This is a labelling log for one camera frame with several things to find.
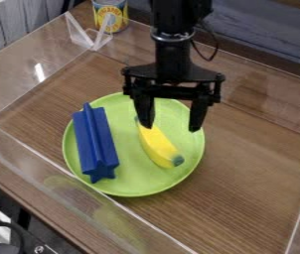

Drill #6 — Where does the yellow printed can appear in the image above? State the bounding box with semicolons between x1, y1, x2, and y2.
91;0;129;33

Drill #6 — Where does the yellow toy banana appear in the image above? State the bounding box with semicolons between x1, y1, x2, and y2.
137;123;185;169

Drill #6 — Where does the green round plate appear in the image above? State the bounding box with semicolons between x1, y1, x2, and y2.
63;92;207;197

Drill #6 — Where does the clear acrylic enclosure wall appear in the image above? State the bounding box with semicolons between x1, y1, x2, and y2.
0;15;300;254

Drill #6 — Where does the black cable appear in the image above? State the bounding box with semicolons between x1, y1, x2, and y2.
0;221;28;254

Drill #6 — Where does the clear acrylic corner bracket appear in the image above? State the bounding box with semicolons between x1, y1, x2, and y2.
66;12;113;52

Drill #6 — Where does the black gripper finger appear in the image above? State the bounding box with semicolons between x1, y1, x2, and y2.
189;95;209;132
134;94;156;129

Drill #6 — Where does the blue star-shaped block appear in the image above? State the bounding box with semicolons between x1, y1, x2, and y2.
74;103;119;184

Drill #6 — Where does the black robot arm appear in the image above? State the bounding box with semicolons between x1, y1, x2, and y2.
121;0;225;132

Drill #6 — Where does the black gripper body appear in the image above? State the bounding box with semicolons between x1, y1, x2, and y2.
121;43;225;103

